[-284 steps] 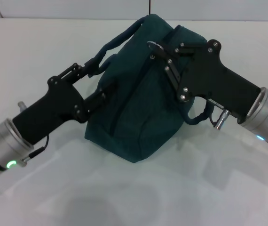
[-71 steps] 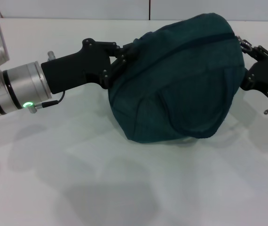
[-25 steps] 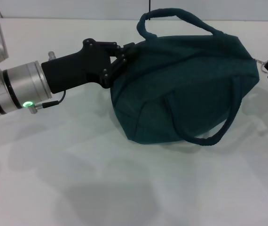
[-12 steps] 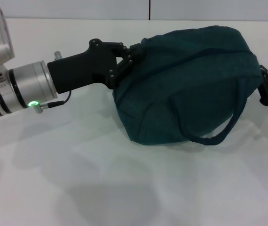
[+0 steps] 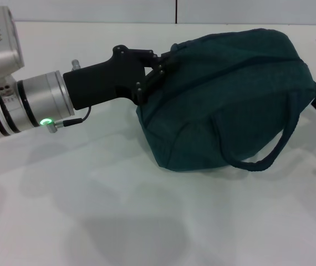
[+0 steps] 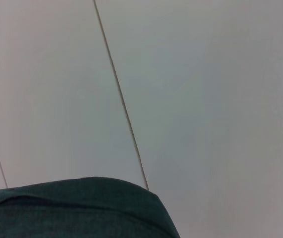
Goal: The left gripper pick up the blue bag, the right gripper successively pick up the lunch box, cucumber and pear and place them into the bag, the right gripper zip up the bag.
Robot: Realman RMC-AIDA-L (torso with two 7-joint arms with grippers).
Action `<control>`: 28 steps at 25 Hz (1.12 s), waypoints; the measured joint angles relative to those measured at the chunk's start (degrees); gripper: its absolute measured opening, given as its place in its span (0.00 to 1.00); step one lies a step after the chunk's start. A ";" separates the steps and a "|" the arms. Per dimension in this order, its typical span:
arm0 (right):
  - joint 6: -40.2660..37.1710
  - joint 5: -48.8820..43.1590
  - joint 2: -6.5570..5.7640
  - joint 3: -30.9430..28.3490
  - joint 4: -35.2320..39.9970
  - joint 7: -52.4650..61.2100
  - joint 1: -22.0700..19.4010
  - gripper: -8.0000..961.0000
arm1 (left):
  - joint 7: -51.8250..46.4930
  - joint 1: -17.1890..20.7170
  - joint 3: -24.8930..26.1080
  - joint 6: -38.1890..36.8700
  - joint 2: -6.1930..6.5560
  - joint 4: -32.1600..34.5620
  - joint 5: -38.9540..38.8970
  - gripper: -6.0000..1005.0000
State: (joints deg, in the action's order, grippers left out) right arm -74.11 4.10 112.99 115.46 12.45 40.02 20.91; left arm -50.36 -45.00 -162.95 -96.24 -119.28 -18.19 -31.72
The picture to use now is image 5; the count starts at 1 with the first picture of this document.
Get dark teal fabric bag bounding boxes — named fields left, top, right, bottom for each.
left=135, top=27, right=316, bottom=173

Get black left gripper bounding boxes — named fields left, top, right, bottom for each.
left=63, top=44, right=176, bottom=110

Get black arm connector cable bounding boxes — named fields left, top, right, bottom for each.
left=55, top=106, right=93, bottom=127

